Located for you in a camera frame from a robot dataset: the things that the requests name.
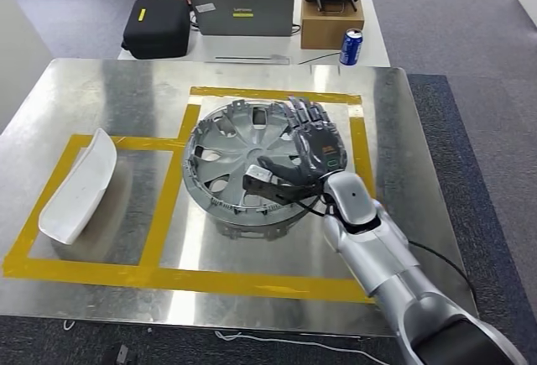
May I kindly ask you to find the black laptop cable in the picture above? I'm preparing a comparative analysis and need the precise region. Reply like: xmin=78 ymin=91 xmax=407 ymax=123
xmin=298 ymin=50 xmax=342 ymax=66

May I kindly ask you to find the white curved plastic part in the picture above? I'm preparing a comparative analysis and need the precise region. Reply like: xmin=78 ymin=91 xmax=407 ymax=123
xmin=38 ymin=128 xmax=118 ymax=246

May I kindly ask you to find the steel workbench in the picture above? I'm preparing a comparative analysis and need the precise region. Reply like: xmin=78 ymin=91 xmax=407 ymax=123
xmin=0 ymin=57 xmax=480 ymax=336

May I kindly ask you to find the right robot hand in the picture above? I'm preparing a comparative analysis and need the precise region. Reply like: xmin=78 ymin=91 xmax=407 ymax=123
xmin=256 ymin=95 xmax=349 ymax=189

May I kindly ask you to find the grey plastic wheel hubcap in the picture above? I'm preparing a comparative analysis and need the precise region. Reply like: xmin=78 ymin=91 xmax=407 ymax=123
xmin=181 ymin=96 xmax=349 ymax=242

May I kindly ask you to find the white desk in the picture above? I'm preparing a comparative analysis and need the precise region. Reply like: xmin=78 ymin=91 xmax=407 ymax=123
xmin=117 ymin=0 xmax=391 ymax=68

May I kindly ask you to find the white power cable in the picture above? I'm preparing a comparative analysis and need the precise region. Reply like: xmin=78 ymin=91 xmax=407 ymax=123
xmin=215 ymin=331 xmax=379 ymax=365

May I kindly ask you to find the blue drink can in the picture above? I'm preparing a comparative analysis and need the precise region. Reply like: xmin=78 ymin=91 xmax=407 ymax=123
xmin=339 ymin=28 xmax=364 ymax=67

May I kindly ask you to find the grey laptop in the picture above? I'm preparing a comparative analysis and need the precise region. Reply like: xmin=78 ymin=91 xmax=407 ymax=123
xmin=184 ymin=0 xmax=296 ymax=66

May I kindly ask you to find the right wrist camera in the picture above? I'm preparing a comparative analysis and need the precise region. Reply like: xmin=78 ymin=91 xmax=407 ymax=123
xmin=242 ymin=164 xmax=326 ymax=208

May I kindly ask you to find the black zip case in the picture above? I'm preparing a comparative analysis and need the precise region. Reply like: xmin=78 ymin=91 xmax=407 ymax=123
xmin=121 ymin=0 xmax=192 ymax=60

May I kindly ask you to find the cardboard box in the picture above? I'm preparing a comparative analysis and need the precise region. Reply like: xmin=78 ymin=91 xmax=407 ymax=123
xmin=300 ymin=0 xmax=365 ymax=50

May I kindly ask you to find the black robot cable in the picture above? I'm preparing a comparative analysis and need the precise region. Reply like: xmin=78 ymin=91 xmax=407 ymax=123
xmin=293 ymin=192 xmax=480 ymax=308

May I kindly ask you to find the white side table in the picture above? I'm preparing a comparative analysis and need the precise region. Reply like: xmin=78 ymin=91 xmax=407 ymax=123
xmin=0 ymin=0 xmax=54 ymax=133

